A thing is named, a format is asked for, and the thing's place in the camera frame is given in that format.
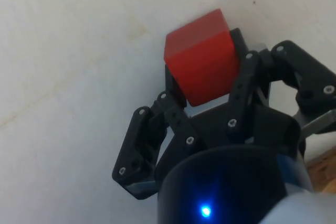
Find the red cube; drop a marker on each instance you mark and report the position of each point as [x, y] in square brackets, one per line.
[202, 58]

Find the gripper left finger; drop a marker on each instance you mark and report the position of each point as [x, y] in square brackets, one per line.
[131, 150]

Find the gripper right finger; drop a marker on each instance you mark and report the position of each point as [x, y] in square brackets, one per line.
[246, 82]

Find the wicker basket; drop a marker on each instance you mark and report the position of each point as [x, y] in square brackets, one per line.
[323, 171]

